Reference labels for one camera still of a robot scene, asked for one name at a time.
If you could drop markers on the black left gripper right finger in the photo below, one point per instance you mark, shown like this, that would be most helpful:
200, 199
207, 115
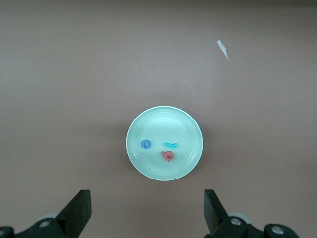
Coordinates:
213, 213

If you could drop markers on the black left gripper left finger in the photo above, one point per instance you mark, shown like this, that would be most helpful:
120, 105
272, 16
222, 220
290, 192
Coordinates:
79, 210

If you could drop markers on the pink-red letter b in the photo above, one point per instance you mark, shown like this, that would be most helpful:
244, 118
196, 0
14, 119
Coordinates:
164, 154

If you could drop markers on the teal letter j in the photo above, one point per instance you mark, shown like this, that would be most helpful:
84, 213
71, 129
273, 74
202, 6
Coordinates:
169, 145

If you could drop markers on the blue letter o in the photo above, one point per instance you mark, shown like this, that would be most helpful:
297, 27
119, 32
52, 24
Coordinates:
142, 144

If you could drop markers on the pale green plate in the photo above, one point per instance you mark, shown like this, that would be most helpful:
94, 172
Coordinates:
173, 124

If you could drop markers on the brown table cover sheet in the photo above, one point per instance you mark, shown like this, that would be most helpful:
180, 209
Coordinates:
74, 74

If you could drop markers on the white tape scrap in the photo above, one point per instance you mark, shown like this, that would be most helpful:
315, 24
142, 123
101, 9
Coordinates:
222, 47

